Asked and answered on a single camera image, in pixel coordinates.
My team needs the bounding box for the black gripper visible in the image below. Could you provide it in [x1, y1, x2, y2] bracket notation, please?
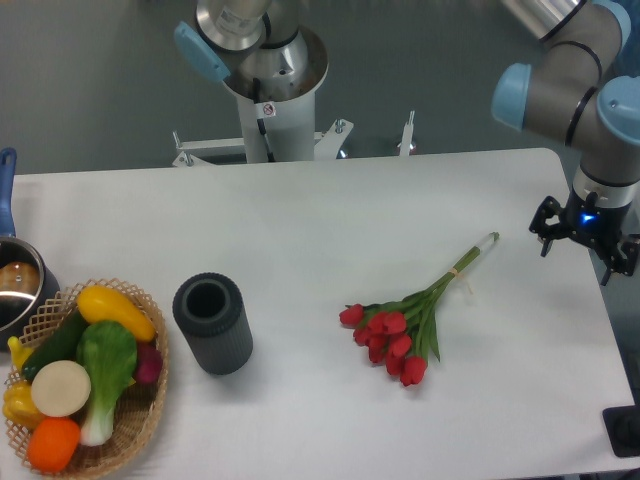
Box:
[529, 187, 639, 286]

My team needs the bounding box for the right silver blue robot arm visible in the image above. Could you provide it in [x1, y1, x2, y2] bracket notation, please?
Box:
[491, 1, 639, 284]

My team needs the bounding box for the left silver robot arm base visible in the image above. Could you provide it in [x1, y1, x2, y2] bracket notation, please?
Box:
[174, 1, 328, 163]

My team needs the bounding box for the black device at edge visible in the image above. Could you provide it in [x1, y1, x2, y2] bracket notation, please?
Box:
[602, 405, 639, 458]

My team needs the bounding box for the red tulip bouquet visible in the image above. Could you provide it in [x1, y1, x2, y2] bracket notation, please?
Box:
[338, 232, 500, 387]

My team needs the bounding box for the dark grey ribbed vase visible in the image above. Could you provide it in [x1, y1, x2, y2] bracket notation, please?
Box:
[172, 272, 254, 376]

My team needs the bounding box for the green bok choy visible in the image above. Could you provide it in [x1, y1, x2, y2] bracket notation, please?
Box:
[76, 320, 137, 447]

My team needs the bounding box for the yellow squash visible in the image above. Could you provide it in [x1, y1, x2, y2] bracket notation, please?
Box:
[76, 285, 156, 342]

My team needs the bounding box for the woven wicker basket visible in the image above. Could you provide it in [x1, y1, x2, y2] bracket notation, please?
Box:
[4, 279, 169, 479]

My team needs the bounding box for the dark green cucumber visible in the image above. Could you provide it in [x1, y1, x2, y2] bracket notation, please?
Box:
[21, 310, 89, 382]

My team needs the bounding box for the beige round disc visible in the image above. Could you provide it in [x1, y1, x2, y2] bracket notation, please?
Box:
[31, 360, 91, 417]

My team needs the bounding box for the orange fruit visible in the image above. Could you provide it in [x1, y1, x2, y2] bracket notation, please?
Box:
[27, 417, 80, 473]

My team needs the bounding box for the yellow banana tip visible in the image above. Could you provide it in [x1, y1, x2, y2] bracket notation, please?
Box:
[7, 336, 34, 371]

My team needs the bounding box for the yellow bell pepper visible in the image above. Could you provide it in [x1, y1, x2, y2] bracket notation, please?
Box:
[2, 381, 46, 430]

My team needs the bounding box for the white metal stand frame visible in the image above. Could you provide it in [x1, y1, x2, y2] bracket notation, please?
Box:
[171, 110, 417, 168]

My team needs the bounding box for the blue handled saucepan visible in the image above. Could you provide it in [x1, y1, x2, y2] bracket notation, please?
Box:
[1, 147, 59, 353]

